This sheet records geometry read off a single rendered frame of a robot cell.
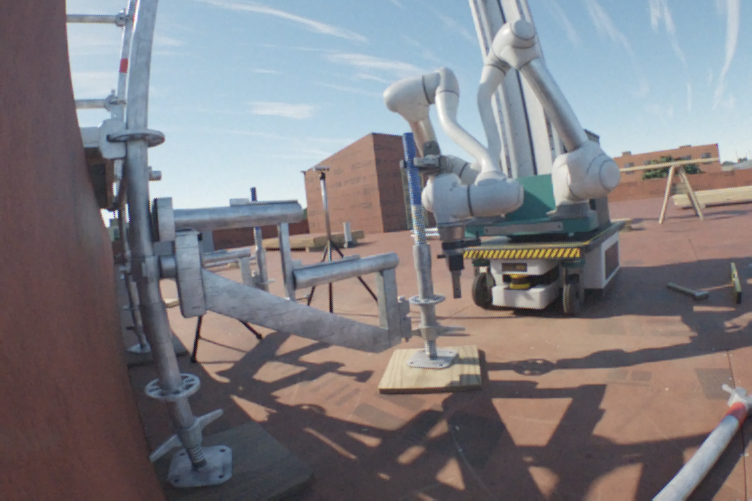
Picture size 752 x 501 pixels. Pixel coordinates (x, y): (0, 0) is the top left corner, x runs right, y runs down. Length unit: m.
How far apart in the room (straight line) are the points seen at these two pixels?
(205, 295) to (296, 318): 0.22
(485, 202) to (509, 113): 0.96
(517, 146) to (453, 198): 0.91
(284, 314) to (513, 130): 1.51
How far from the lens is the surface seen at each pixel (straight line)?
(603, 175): 1.34
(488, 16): 2.17
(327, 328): 0.88
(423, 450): 0.84
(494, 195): 1.05
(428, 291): 1.13
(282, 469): 0.82
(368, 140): 10.38
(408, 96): 1.45
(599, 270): 1.67
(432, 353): 1.20
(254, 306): 0.77
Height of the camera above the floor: 0.53
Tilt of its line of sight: 1 degrees down
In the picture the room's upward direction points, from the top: 7 degrees counter-clockwise
